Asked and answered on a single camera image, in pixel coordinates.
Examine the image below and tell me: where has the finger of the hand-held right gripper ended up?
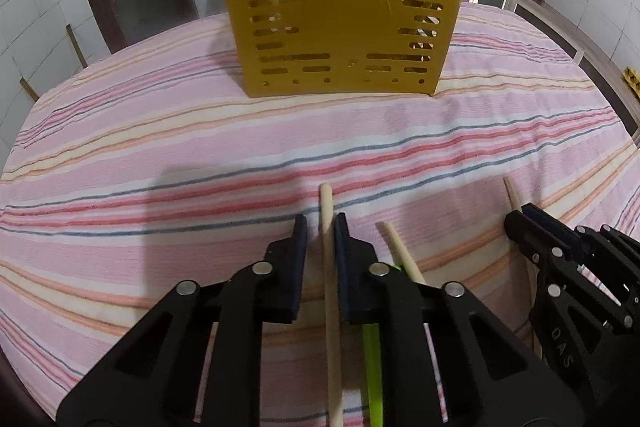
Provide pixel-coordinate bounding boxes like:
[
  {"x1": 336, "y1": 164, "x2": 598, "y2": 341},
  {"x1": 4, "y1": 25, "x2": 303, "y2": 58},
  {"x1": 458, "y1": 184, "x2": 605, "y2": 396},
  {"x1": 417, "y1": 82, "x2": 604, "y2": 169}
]
[
  {"x1": 504, "y1": 211, "x2": 640, "y2": 333},
  {"x1": 521, "y1": 203, "x2": 640, "y2": 308}
]

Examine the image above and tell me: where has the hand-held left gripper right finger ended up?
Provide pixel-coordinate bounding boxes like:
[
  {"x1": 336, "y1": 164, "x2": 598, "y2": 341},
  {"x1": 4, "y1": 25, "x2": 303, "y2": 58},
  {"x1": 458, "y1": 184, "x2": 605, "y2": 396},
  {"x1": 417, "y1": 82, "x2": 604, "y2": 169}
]
[{"x1": 333, "y1": 212, "x2": 587, "y2": 427}]

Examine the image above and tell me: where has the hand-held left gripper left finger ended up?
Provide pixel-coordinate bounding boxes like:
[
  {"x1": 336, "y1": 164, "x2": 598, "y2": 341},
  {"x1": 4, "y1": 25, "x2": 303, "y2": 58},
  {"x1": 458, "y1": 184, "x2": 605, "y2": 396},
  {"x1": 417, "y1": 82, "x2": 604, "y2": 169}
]
[{"x1": 55, "y1": 213, "x2": 309, "y2": 427}]

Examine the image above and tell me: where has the green frog handle fork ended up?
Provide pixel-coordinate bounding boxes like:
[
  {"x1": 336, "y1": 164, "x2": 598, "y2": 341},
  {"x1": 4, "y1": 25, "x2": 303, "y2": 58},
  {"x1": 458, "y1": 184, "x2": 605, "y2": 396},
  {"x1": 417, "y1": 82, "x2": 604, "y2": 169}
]
[{"x1": 361, "y1": 262, "x2": 401, "y2": 427}]

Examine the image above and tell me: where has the yellow perforated utensil holder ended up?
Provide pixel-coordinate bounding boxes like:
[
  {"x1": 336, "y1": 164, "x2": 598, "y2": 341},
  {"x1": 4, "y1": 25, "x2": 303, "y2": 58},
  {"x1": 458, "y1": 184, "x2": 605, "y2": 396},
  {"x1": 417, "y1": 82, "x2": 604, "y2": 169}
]
[{"x1": 214, "y1": 0, "x2": 473, "y2": 98}]

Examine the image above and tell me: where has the pink striped tablecloth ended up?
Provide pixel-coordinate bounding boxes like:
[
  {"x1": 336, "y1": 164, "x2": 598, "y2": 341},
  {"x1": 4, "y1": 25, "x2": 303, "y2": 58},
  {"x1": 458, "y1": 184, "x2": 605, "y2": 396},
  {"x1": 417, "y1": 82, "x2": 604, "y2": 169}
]
[{"x1": 0, "y1": 0, "x2": 640, "y2": 427}]

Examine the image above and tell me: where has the yellow egg tray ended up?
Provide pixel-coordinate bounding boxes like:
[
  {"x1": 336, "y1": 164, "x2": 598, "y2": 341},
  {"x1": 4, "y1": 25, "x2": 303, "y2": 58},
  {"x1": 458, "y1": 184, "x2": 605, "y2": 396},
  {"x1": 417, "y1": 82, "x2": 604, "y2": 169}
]
[{"x1": 621, "y1": 66, "x2": 640, "y2": 96}]

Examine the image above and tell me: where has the wooden stick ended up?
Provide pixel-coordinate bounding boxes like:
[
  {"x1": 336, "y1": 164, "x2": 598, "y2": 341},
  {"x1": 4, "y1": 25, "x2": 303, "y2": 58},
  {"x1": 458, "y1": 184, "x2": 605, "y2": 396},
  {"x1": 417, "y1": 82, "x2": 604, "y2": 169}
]
[
  {"x1": 19, "y1": 77, "x2": 41, "y2": 102},
  {"x1": 66, "y1": 24, "x2": 87, "y2": 68}
]

